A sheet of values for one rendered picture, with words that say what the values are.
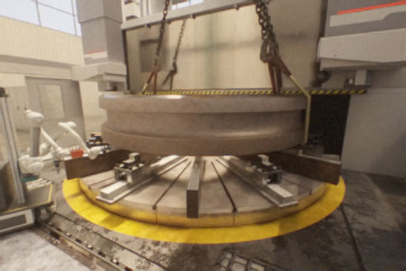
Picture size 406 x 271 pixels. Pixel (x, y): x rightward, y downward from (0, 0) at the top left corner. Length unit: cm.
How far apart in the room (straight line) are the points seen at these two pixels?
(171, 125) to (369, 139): 448
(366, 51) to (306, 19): 236
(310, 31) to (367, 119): 240
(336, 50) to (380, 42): 48
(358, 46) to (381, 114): 242
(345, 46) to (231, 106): 182
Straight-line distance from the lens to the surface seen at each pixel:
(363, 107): 562
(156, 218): 296
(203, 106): 280
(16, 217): 359
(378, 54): 367
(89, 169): 416
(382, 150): 585
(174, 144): 295
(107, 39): 666
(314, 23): 565
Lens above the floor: 176
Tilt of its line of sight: 12 degrees down
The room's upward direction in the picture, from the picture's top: straight up
